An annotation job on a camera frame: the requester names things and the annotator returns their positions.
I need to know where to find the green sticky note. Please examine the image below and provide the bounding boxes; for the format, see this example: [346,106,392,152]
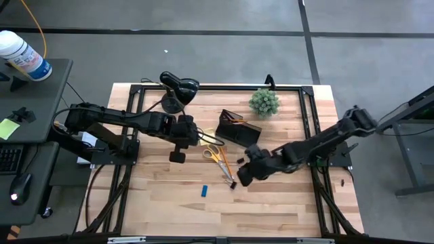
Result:
[0,117,21,141]

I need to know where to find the black crossbar with silver brackets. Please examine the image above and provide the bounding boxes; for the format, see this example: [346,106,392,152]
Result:
[6,233,434,244]

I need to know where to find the black side desk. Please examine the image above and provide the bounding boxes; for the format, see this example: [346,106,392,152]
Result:
[0,58,74,145]

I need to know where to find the white wipes canister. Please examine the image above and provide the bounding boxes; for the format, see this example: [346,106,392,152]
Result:
[0,29,53,82]

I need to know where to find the black desk base leg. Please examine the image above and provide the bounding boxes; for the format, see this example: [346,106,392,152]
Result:
[47,130,94,163]

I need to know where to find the black desk lamp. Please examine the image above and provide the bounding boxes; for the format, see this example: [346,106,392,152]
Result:
[159,70,201,115]

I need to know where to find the small black mount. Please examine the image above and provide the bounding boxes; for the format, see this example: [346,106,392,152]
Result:
[264,73,277,91]

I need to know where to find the small black plastic part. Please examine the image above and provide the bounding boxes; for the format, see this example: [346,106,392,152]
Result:
[7,106,37,123]

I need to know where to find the black keyboard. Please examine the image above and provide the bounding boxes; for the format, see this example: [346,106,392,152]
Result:
[0,144,24,176]

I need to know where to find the white box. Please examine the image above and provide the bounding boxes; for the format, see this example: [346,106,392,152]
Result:
[77,130,99,165]

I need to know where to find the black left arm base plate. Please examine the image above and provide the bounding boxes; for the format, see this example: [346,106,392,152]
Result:
[90,138,140,166]

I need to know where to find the dark grey metal cart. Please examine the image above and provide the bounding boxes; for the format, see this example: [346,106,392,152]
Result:
[372,84,434,197]

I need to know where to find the thick black cable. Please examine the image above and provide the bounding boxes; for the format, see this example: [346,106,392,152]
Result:
[84,164,106,228]

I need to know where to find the yellow handled scissors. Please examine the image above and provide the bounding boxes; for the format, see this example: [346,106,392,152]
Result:
[202,143,236,180]

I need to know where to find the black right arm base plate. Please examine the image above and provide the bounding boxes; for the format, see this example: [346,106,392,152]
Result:
[303,140,359,168]

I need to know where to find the yellow cable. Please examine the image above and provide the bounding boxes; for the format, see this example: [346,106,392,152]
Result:
[6,0,47,81]

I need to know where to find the black aluminium table frame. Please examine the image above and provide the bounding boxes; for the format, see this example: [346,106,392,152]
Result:
[75,83,366,238]

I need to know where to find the green artificial plant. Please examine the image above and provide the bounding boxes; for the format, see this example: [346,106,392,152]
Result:
[249,87,281,119]

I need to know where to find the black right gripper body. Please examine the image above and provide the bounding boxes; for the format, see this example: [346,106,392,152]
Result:
[236,144,281,187]

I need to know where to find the yellow sticky note pad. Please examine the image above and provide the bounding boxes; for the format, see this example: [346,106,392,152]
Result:
[199,127,218,146]

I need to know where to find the black computer mouse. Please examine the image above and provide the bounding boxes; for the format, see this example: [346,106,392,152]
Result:
[8,173,33,206]

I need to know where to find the black keyboard shelf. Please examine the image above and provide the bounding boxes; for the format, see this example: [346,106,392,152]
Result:
[0,140,60,227]

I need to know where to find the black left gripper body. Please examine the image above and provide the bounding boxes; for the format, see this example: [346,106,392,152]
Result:
[167,114,201,164]

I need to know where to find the black mesh desk organizer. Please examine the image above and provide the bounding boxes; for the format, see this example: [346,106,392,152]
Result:
[215,108,262,148]

